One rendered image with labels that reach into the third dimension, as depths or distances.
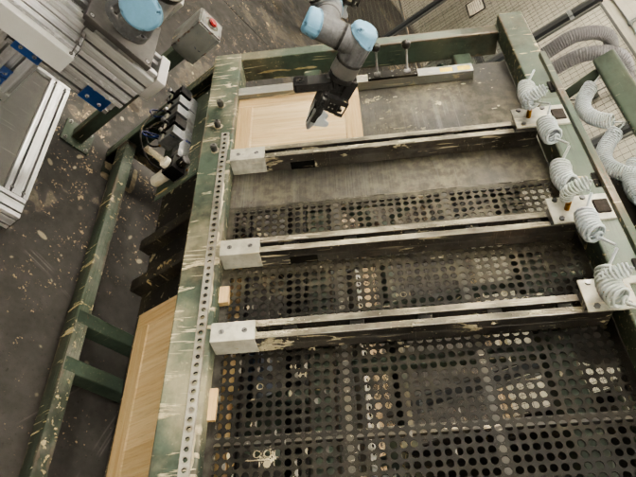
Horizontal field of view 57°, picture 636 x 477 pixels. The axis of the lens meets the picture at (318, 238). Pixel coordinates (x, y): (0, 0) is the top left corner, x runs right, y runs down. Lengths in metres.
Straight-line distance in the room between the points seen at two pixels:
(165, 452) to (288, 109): 1.40
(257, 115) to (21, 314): 1.18
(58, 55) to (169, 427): 1.04
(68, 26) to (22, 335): 1.16
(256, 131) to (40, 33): 0.88
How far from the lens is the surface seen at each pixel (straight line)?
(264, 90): 2.47
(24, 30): 1.80
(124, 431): 2.19
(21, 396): 2.38
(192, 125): 2.41
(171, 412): 1.61
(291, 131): 2.27
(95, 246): 2.58
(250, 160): 2.11
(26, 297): 2.52
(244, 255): 1.81
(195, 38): 2.57
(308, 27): 1.60
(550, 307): 1.70
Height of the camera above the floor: 2.00
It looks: 27 degrees down
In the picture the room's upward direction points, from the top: 62 degrees clockwise
